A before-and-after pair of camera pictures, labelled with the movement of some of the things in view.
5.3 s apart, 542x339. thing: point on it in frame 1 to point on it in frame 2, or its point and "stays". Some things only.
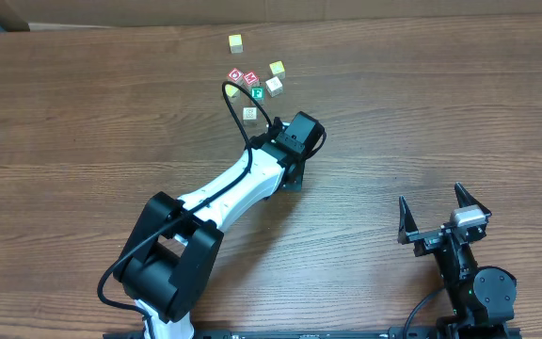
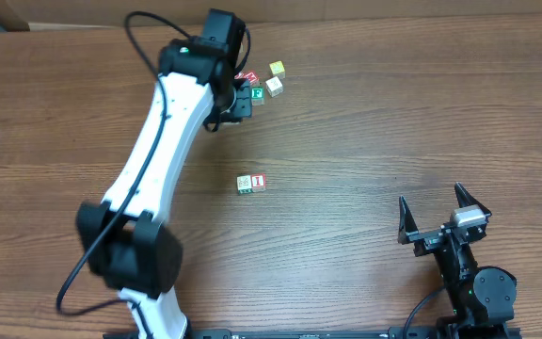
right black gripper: x=434 y=234 stays
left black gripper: x=293 y=184 to x=244 y=104
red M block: x=251 y=79 stays
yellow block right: x=278 y=70 stays
